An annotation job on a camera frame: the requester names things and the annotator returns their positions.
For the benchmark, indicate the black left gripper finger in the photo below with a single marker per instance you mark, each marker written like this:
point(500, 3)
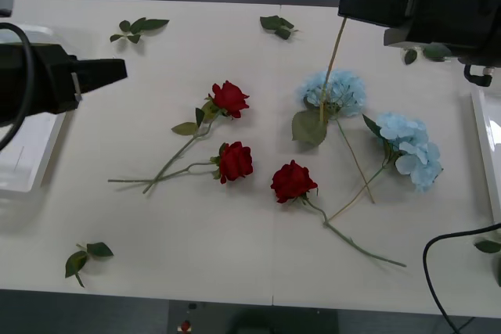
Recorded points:
point(103, 72)

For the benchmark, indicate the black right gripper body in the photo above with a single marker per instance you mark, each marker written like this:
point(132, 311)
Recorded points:
point(462, 9)

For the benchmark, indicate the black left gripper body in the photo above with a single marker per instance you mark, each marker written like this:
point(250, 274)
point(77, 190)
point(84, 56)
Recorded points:
point(51, 76)

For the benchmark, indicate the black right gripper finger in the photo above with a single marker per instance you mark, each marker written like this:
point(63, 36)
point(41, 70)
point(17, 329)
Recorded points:
point(375, 7)

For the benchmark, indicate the pale blue flower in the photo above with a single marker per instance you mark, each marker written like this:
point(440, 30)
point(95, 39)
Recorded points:
point(348, 87)
point(415, 142)

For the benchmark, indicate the flower with green tan stem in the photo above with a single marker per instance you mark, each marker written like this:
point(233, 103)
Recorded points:
point(323, 113)

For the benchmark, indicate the red rose with leafy stem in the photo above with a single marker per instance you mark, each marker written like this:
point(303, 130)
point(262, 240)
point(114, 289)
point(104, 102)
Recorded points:
point(231, 99)

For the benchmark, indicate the red rose with thin stem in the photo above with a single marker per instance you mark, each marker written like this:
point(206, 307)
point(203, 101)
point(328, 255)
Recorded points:
point(235, 162)

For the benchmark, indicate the red rose with bare stem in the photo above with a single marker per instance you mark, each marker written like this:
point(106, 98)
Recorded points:
point(291, 181)

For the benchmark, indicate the loose green leaf twig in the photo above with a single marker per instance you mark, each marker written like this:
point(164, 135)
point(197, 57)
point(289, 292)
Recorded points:
point(436, 51)
point(150, 24)
point(98, 250)
point(271, 22)

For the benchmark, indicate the shallow white box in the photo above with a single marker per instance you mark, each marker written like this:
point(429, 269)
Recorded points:
point(23, 154)
point(491, 146)

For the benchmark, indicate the single loose green leaf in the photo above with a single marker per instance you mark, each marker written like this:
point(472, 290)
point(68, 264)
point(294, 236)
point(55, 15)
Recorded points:
point(489, 246)

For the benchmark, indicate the small red knob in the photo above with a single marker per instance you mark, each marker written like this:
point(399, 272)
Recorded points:
point(184, 326)

